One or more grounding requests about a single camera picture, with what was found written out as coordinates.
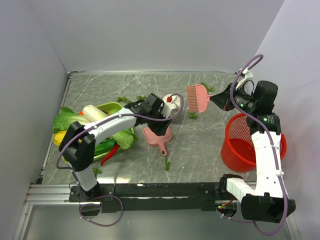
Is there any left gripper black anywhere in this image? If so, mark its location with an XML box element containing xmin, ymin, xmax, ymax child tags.
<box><xmin>147</xmin><ymin>108</ymin><xmax>173</xmax><ymax>137</ymax></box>

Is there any pink hand brush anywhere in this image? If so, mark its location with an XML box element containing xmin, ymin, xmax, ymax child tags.
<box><xmin>186</xmin><ymin>84</ymin><xmax>213</xmax><ymax>113</ymax></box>

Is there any pink dustpan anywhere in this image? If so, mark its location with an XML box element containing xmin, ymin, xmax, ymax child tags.
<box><xmin>142</xmin><ymin>127</ymin><xmax>172</xmax><ymax>157</ymax></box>

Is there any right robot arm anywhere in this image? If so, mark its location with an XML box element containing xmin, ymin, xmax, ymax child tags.
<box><xmin>210</xmin><ymin>81</ymin><xmax>296</xmax><ymax>223</ymax></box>

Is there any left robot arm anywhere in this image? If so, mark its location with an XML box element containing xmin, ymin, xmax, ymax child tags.
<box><xmin>58</xmin><ymin>93</ymin><xmax>177</xmax><ymax>201</ymax></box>

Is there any green paper scrap back right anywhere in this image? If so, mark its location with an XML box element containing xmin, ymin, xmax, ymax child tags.
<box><xmin>200</xmin><ymin>82</ymin><xmax>215</xmax><ymax>93</ymax></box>

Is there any green paper scrap back centre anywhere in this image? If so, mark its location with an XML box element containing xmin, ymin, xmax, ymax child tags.
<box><xmin>136</xmin><ymin>95</ymin><xmax>147</xmax><ymax>101</ymax></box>

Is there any white paper roll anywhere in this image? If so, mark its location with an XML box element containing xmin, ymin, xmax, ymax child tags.
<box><xmin>162</xmin><ymin>93</ymin><xmax>182</xmax><ymax>121</ymax></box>

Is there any green paper scrap back left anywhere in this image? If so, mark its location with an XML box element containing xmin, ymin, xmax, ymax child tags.
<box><xmin>116</xmin><ymin>96</ymin><xmax>132</xmax><ymax>104</ymax></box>

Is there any green paper scrap near roll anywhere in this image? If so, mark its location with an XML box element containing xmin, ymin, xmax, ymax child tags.
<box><xmin>188</xmin><ymin>112</ymin><xmax>198</xmax><ymax>120</ymax></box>

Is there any round green cabbage toy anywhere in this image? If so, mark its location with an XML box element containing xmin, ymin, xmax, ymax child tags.
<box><xmin>107</xmin><ymin>108</ymin><xmax>121</xmax><ymax>116</ymax></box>

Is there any napa cabbage toy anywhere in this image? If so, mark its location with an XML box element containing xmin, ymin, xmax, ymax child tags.
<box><xmin>82</xmin><ymin>102</ymin><xmax>138</xmax><ymax>150</ymax></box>

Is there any green vegetable tray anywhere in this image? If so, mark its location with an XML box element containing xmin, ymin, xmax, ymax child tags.
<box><xmin>58</xmin><ymin>101</ymin><xmax>135</xmax><ymax>163</ymax></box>

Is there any red mesh basket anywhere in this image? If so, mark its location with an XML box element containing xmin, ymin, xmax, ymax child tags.
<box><xmin>221</xmin><ymin>113</ymin><xmax>287</xmax><ymax>175</ymax></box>

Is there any red chili pepper toy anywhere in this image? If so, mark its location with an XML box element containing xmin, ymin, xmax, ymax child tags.
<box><xmin>100</xmin><ymin>143</ymin><xmax>120</xmax><ymax>166</ymax></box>

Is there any green paper scrap by dustpan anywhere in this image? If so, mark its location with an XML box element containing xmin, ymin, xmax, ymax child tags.
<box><xmin>164</xmin><ymin>156</ymin><xmax>171</xmax><ymax>171</ymax></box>

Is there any green paper scrap front left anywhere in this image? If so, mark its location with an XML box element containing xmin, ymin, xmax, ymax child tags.
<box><xmin>92</xmin><ymin>168</ymin><xmax>102</xmax><ymax>175</ymax></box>

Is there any green lettuce leaf toy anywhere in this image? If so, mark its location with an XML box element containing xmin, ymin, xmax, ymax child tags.
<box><xmin>52</xmin><ymin>106</ymin><xmax>91</xmax><ymax>134</ymax></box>

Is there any yellow corn husk toy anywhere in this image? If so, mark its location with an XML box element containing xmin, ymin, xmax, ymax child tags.
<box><xmin>53</xmin><ymin>130</ymin><xmax>67</xmax><ymax>147</ymax></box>

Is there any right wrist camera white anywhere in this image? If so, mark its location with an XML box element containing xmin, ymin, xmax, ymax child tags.
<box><xmin>235</xmin><ymin>68</ymin><xmax>254</xmax><ymax>90</ymax></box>

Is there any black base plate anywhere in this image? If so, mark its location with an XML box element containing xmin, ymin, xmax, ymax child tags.
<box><xmin>69</xmin><ymin>182</ymin><xmax>233</xmax><ymax>213</ymax></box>

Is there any aluminium rail frame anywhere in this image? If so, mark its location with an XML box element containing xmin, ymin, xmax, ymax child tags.
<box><xmin>23</xmin><ymin>181</ymin><xmax>261</xmax><ymax>206</ymax></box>

